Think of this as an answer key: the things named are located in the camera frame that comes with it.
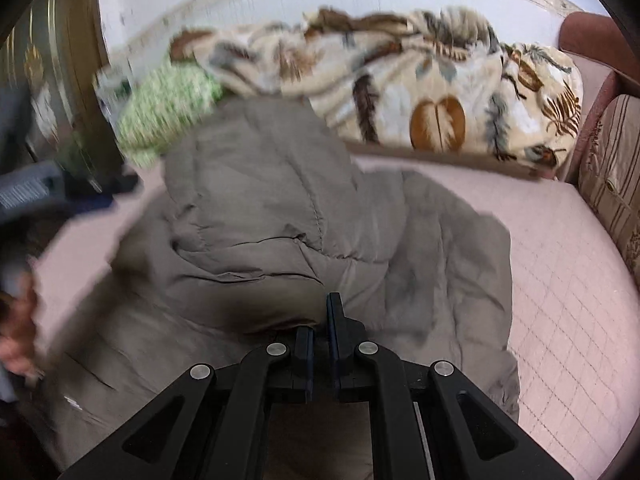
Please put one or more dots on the pink sofa backrest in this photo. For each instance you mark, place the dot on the pink sofa backrest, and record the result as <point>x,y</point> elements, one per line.
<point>585,40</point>

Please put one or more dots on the pink quilted mattress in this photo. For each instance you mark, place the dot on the pink quilted mattress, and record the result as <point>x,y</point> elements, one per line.
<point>575,310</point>

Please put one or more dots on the green patterned pillow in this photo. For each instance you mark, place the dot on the green patterned pillow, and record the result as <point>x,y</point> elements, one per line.
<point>165,100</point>

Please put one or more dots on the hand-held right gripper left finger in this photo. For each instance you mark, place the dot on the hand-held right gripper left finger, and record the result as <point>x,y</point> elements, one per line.
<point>310,360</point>

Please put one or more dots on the striped sofa cushion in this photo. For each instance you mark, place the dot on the striped sofa cushion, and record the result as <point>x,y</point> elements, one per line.
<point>615,160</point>

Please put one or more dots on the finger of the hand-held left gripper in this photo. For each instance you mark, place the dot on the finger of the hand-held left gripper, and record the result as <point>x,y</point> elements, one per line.
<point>100,195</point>

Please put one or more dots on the grey puffer jacket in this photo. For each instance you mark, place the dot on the grey puffer jacket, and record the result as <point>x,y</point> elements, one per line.
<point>275,210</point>

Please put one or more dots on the person's left hand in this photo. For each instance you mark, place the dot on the person's left hand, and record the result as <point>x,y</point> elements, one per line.
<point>17,330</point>

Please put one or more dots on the wooden door with glass panel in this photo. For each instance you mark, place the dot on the wooden door with glass panel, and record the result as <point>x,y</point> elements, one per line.
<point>65,60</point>

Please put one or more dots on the leaf print blanket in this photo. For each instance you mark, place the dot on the leaf print blanket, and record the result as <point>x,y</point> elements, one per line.
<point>400,85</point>

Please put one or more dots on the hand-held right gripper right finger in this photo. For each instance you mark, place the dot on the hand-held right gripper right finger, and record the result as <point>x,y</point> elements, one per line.
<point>334,340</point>

